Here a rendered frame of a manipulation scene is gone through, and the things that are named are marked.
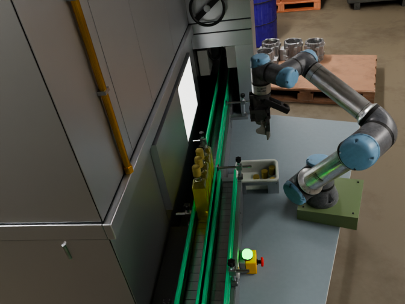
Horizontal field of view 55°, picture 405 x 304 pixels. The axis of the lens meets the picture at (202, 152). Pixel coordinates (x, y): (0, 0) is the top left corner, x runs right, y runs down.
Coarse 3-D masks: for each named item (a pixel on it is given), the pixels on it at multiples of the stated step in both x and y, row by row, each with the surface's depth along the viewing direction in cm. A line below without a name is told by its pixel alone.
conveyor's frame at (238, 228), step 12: (228, 108) 251; (228, 120) 239; (228, 132) 233; (228, 144) 230; (228, 156) 227; (240, 192) 185; (240, 204) 181; (240, 216) 178; (240, 228) 176; (240, 240) 173
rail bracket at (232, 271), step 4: (228, 260) 138; (232, 260) 137; (228, 264) 137; (232, 264) 136; (228, 268) 140; (232, 268) 138; (236, 268) 141; (232, 272) 139; (236, 272) 140; (240, 272) 139; (244, 272) 139; (248, 272) 139; (232, 276) 141; (232, 280) 143; (236, 280) 143; (232, 284) 143; (236, 284) 143
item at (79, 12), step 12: (72, 0) 91; (84, 24) 96; (84, 36) 97; (96, 60) 101; (96, 72) 102; (108, 96) 108; (108, 108) 109; (120, 132) 114; (120, 144) 116; (132, 168) 122
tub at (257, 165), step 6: (240, 162) 210; (246, 162) 210; (252, 162) 210; (258, 162) 209; (264, 162) 209; (270, 162) 208; (276, 162) 205; (246, 168) 212; (252, 168) 212; (258, 168) 211; (264, 168) 211; (276, 168) 201; (246, 174) 212; (252, 174) 211; (276, 174) 198; (246, 180) 197; (252, 180) 196; (258, 180) 196; (264, 180) 195; (270, 180) 195; (276, 180) 195
